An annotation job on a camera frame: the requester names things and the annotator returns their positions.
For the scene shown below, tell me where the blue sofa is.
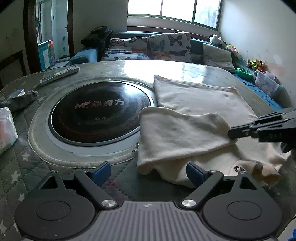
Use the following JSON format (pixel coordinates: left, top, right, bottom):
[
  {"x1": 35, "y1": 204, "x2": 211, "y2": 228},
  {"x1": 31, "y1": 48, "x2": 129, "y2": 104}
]
[{"x1": 66, "y1": 31, "x2": 287, "y2": 109}]

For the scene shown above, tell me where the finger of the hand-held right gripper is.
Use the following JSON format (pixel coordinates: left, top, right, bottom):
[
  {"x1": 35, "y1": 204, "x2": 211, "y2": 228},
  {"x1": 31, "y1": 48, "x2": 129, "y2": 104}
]
[
  {"x1": 228, "y1": 123, "x2": 296, "y2": 143},
  {"x1": 253, "y1": 107, "x2": 296, "y2": 127}
]

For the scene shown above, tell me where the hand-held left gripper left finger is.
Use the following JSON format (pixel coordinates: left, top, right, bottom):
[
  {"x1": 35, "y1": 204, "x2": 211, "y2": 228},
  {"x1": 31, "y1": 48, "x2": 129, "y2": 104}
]
[{"x1": 29, "y1": 161, "x2": 118, "y2": 208}]

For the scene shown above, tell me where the green framed window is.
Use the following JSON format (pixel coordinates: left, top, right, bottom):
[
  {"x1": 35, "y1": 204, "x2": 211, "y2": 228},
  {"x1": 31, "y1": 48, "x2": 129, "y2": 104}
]
[{"x1": 127, "y1": 0, "x2": 222, "y2": 30}]

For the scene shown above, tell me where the dark wooden chair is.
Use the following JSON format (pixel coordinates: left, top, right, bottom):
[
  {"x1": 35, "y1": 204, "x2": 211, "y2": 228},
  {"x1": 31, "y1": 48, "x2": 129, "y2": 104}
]
[{"x1": 0, "y1": 50, "x2": 27, "y2": 90}]

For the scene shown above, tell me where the dark wooden door frame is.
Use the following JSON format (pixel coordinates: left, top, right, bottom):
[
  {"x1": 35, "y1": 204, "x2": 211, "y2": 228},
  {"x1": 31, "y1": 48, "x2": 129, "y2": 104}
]
[{"x1": 23, "y1": 0, "x2": 74, "y2": 75}]

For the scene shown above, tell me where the white plastic packet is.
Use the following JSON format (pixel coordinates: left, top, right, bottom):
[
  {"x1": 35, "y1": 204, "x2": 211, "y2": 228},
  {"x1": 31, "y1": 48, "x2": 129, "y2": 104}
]
[{"x1": 0, "y1": 107, "x2": 19, "y2": 155}]

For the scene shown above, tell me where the green plastic bowl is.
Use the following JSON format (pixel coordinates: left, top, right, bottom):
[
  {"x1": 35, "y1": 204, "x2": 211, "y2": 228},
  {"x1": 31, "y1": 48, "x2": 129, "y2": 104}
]
[{"x1": 236, "y1": 68, "x2": 253, "y2": 80}]

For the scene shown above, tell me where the small butterfly print pillow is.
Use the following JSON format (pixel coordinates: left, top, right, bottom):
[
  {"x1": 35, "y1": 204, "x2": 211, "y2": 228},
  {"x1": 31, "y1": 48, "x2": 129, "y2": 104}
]
[{"x1": 109, "y1": 37, "x2": 149, "y2": 53}]

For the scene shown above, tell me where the cream sweatshirt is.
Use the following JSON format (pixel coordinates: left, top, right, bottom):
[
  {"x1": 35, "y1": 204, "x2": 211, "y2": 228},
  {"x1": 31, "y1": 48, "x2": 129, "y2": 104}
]
[{"x1": 136, "y1": 75, "x2": 292, "y2": 189}]

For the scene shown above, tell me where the grey fuzzy cloth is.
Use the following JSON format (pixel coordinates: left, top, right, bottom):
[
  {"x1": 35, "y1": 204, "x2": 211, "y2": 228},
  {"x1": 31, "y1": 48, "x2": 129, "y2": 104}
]
[{"x1": 0, "y1": 90, "x2": 38, "y2": 112}]

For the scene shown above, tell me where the large clear plastic box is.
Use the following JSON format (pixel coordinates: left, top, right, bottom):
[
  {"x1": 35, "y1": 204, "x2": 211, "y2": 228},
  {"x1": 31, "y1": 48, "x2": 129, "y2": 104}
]
[{"x1": 254, "y1": 70, "x2": 280, "y2": 95}]

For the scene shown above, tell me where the grey pillow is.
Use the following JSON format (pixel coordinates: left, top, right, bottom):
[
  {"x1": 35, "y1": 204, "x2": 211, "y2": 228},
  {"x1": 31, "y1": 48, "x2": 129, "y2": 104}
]
[{"x1": 202, "y1": 43, "x2": 236, "y2": 73}]

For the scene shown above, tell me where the panda plush toy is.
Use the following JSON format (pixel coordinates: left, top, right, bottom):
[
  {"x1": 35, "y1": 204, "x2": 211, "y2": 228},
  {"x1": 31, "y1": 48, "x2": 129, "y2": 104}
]
[{"x1": 209, "y1": 34, "x2": 227, "y2": 48}]

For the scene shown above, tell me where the black bag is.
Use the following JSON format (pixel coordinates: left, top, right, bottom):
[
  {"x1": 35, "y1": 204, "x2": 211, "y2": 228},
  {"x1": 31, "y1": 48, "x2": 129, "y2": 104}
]
[{"x1": 81, "y1": 26, "x2": 112, "y2": 48}]

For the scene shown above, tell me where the round black induction cooktop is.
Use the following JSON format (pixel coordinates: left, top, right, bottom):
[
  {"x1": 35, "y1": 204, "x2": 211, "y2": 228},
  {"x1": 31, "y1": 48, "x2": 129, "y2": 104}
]
[{"x1": 47, "y1": 81, "x2": 155, "y2": 147}]

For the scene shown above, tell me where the silver remote control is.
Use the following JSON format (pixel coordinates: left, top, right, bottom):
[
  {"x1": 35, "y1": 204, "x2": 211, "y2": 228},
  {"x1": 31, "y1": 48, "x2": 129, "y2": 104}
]
[{"x1": 40, "y1": 65, "x2": 80, "y2": 84}]

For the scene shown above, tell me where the blue cabinet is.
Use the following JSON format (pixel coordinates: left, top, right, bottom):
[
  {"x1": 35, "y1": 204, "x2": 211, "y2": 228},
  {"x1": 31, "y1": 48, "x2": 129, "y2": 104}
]
[{"x1": 37, "y1": 40, "x2": 56, "y2": 70}]

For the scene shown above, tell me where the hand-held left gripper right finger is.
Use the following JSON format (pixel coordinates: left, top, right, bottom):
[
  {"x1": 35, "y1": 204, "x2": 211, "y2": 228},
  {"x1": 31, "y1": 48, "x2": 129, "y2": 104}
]
[{"x1": 180, "y1": 162, "x2": 266, "y2": 208}]

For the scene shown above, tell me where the large butterfly print pillow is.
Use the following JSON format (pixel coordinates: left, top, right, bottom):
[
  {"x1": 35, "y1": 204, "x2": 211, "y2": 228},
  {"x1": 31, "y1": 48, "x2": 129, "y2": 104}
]
[{"x1": 148, "y1": 32, "x2": 192, "y2": 63}]

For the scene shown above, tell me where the flat butterfly print cushion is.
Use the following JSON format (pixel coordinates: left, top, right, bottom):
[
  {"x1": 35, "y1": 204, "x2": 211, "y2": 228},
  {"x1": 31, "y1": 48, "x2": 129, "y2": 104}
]
[{"x1": 101, "y1": 47, "x2": 151, "y2": 62}]

